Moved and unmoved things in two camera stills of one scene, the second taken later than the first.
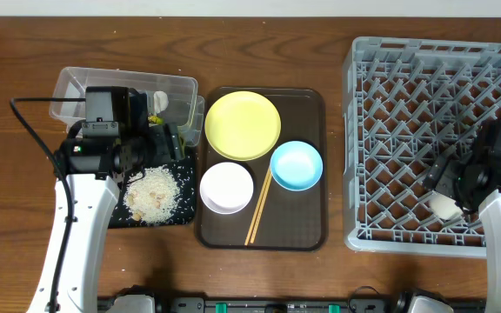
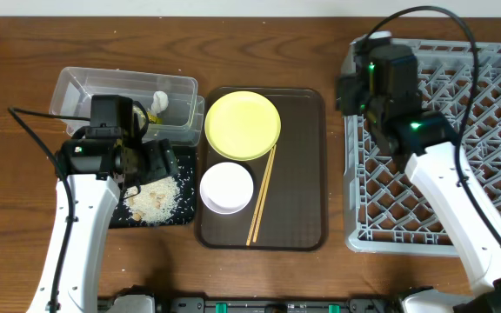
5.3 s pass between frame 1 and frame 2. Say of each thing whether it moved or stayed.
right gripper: moved
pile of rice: stayed
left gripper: moved
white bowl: stayed
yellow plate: stayed
